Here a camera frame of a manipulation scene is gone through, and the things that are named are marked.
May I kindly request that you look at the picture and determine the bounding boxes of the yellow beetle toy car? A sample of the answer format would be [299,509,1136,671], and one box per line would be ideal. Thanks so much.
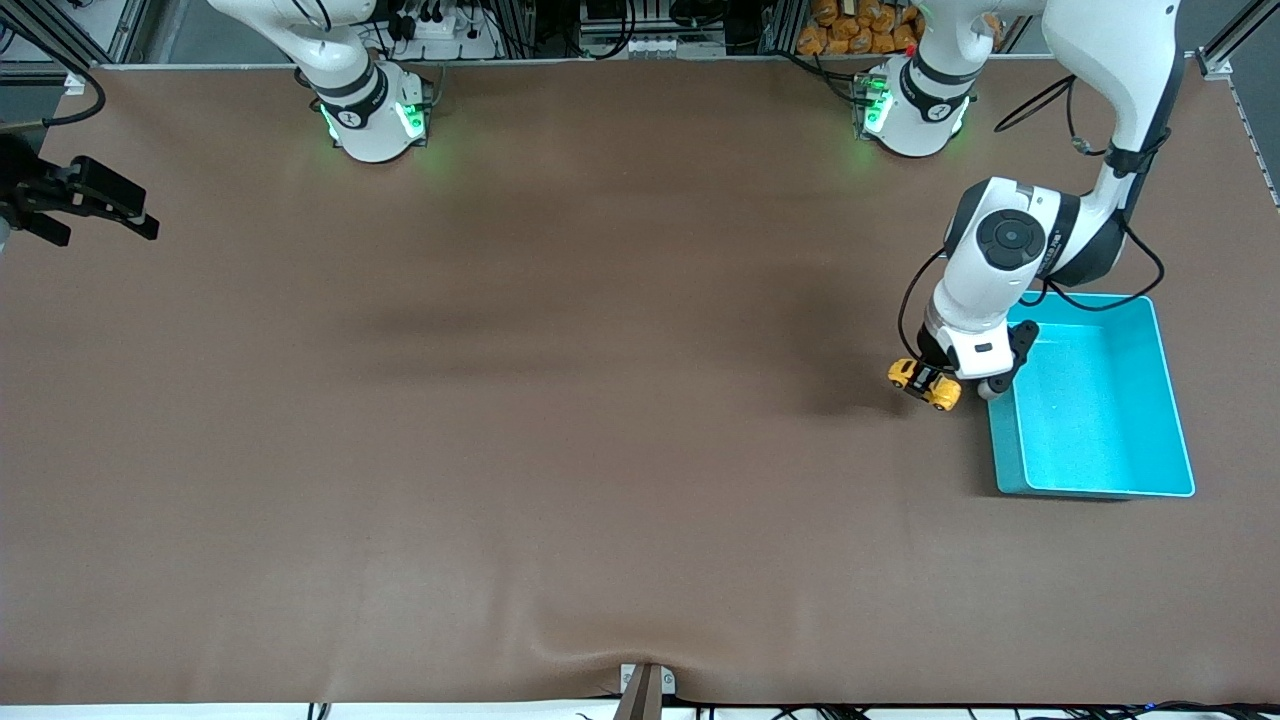
[887,357,964,413]

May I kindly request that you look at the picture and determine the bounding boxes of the turquoise plastic bin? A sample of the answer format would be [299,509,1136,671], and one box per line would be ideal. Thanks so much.
[985,293,1197,499]

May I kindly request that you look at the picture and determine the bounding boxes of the brown table mat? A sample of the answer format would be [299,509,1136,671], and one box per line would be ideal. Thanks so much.
[0,56,1280,707]

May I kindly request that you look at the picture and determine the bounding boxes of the orange snack pile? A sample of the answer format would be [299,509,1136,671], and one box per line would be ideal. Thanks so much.
[797,0,1004,57]

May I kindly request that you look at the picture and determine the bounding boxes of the white power strip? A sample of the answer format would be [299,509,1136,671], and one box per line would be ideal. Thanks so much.
[385,8,501,61]

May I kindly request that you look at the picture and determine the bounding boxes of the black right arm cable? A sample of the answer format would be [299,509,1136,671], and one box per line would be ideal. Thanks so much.
[0,25,107,129]

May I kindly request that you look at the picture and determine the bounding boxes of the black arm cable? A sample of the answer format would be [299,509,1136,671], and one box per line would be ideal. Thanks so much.
[0,25,107,129]
[897,75,1167,351]

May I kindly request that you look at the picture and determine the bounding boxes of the aluminium frame rail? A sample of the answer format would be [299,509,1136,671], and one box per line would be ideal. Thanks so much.
[0,0,153,71]

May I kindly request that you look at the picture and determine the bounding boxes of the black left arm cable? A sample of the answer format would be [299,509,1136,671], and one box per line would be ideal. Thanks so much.
[897,75,1167,351]

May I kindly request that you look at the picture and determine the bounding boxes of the metal table edge bracket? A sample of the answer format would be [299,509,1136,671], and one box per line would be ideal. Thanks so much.
[612,662,677,720]

